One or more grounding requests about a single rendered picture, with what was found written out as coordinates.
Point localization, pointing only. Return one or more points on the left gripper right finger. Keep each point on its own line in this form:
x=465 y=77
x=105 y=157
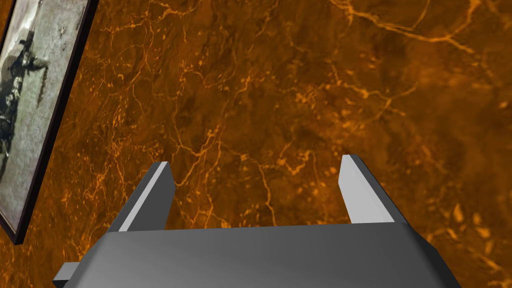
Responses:
x=366 y=196

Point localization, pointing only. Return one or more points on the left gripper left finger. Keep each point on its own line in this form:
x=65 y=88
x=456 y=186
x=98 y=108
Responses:
x=150 y=204

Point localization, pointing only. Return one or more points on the black framed grey picture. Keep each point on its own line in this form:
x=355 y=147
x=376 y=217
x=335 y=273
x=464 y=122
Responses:
x=30 y=100

